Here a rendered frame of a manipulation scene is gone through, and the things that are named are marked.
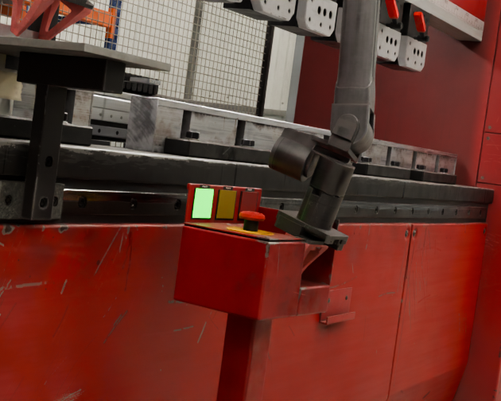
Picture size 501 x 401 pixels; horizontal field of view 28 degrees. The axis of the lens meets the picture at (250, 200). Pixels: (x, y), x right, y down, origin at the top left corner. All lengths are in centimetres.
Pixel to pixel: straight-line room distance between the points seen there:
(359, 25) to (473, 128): 176
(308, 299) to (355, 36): 41
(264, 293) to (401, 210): 113
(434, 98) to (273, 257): 198
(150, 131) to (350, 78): 39
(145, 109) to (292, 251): 43
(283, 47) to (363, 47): 813
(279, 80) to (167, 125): 789
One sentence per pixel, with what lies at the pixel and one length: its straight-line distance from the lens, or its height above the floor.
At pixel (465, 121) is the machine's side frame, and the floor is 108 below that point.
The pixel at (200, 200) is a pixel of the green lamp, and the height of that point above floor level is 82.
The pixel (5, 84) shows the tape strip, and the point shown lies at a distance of 145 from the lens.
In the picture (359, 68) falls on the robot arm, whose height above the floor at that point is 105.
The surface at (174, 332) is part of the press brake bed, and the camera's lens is 168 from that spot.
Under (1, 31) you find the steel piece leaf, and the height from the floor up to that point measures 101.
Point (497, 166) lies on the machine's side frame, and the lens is 328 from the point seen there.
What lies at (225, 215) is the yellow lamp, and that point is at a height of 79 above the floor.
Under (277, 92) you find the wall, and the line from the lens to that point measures 965.
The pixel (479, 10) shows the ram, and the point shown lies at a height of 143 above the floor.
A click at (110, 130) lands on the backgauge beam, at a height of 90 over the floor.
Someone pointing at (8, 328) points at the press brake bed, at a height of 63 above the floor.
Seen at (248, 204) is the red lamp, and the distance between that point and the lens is 164.
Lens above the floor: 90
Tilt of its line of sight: 3 degrees down
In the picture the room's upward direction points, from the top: 8 degrees clockwise
